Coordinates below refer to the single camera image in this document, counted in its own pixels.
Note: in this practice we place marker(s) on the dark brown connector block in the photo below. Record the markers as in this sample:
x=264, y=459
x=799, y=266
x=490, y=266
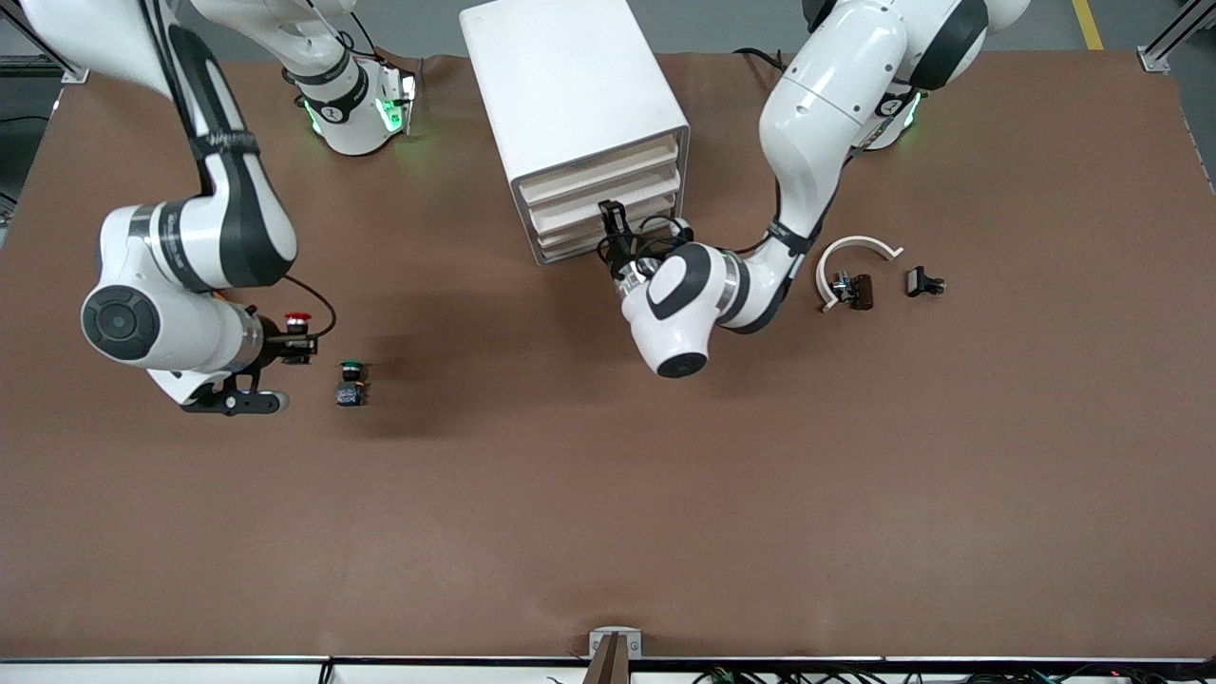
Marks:
x=863, y=291

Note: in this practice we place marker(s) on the aluminium frame profile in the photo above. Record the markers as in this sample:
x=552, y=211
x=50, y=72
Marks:
x=1154, y=59
x=76, y=68

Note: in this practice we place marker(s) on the white table edge rail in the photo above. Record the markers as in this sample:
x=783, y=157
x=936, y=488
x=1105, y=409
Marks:
x=190, y=673

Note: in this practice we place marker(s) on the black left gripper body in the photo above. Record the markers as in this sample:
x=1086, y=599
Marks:
x=622, y=252

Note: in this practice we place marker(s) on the small black clip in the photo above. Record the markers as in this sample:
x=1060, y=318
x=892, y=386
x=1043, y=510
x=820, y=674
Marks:
x=917, y=281

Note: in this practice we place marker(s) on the green push button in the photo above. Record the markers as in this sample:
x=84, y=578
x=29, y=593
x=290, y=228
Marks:
x=350, y=391

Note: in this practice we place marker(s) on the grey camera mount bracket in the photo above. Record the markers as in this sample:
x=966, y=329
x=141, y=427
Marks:
x=615, y=655

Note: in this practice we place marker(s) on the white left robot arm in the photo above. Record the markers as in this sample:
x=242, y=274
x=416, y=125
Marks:
x=817, y=114

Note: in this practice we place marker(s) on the red push button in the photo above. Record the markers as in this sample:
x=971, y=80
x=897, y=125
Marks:
x=298, y=317

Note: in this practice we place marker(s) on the yellow floor tape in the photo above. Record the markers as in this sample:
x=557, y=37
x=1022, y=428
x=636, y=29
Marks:
x=1088, y=24

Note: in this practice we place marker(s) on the beige cabinet drawer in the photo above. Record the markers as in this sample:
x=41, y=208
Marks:
x=570, y=247
x=570, y=203
x=598, y=169
x=570, y=226

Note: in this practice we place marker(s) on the white curved plastic bracket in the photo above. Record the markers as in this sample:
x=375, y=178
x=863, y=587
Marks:
x=858, y=240

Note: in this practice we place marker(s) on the white drawer cabinet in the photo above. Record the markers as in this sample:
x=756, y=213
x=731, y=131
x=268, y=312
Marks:
x=570, y=85

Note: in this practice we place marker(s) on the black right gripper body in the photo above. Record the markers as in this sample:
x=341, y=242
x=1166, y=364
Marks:
x=276, y=345

